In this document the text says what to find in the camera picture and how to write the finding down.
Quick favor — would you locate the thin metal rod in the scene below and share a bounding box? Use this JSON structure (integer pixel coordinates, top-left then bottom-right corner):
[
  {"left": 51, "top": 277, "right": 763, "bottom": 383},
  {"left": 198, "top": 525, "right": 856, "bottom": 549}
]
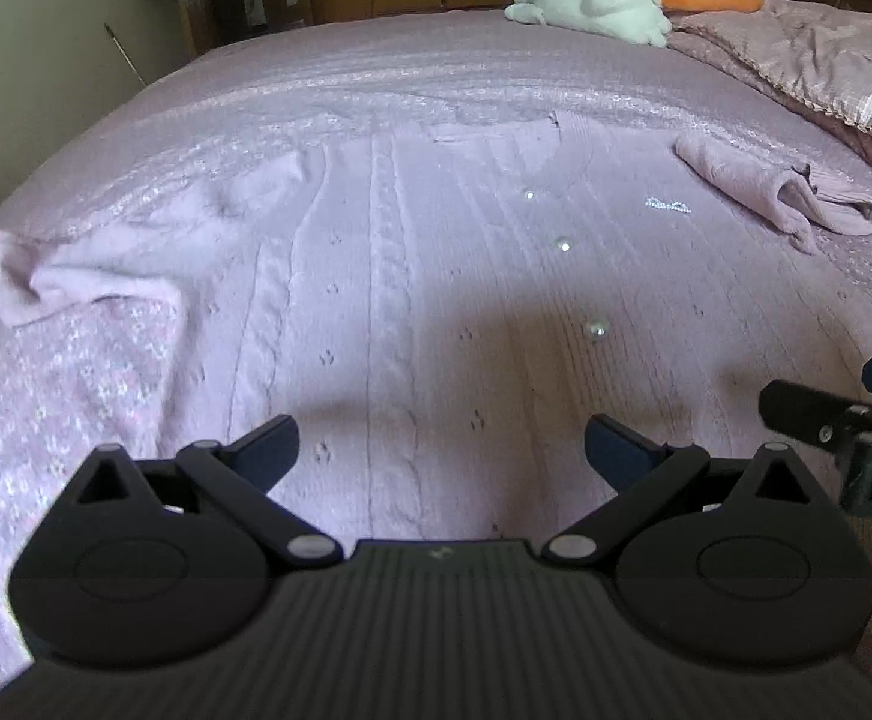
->
[{"left": 104, "top": 23, "right": 148, "bottom": 88}]

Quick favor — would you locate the pink floral sheet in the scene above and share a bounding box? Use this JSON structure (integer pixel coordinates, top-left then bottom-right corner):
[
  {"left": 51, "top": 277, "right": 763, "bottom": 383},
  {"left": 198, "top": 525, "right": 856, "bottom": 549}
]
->
[{"left": 0, "top": 299, "right": 180, "bottom": 686}]

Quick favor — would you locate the pink knitted cardigan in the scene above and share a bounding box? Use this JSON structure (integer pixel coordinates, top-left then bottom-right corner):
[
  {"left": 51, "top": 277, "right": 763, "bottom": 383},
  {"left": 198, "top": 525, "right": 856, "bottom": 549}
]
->
[{"left": 0, "top": 112, "right": 872, "bottom": 539}]

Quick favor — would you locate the pink bedspread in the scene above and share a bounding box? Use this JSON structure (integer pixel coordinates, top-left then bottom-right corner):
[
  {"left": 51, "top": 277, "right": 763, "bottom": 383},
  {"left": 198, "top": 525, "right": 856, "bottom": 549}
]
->
[{"left": 0, "top": 13, "right": 872, "bottom": 544}]

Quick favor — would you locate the white plush toy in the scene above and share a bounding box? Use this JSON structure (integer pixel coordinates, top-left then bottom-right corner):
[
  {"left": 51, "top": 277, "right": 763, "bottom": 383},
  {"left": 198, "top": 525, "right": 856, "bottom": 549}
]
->
[{"left": 504, "top": 0, "right": 672, "bottom": 47}]

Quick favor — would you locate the pink quilted blanket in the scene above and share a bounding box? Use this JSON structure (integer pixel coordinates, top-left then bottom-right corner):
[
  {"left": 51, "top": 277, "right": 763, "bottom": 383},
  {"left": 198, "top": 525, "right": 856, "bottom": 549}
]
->
[{"left": 673, "top": 0, "right": 872, "bottom": 145}]

